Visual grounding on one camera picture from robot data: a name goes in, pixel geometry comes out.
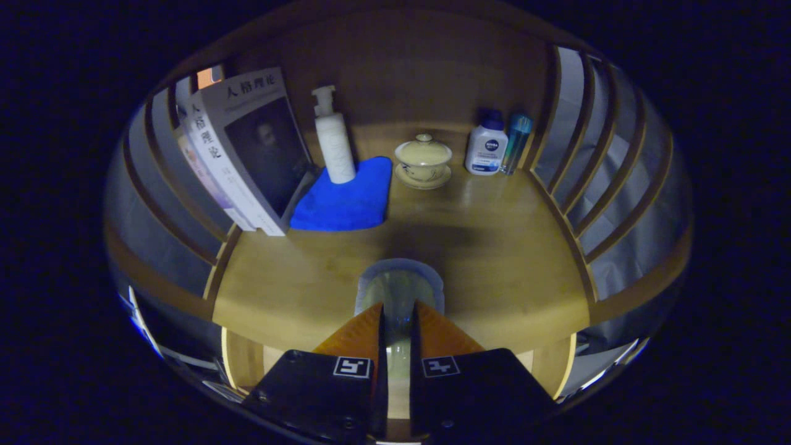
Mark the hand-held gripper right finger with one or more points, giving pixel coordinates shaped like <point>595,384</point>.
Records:
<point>416,346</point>

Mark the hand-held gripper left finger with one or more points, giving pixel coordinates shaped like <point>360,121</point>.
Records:
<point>381,383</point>

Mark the pale green grey sponge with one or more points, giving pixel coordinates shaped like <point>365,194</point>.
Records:
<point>398,290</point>

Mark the wooden countertop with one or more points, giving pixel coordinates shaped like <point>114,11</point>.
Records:
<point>482,259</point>

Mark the wooden cabinet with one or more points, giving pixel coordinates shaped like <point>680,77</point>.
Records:
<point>420,74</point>

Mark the blue folded cloth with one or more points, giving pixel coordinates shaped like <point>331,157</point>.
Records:
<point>346,204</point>

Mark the beige lidded teacup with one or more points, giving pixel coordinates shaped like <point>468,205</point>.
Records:
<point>423,161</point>

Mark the white lotion bottle blue cap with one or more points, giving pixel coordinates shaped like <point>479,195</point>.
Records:
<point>486,151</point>

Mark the white pump bottle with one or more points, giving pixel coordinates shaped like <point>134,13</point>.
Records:
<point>337,154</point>

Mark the teal slim bottle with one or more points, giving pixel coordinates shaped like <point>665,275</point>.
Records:
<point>516,145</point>

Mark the thick white book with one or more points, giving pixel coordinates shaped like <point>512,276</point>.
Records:
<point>247,123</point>

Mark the thin purple book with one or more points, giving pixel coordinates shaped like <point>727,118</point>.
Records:
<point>196,165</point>

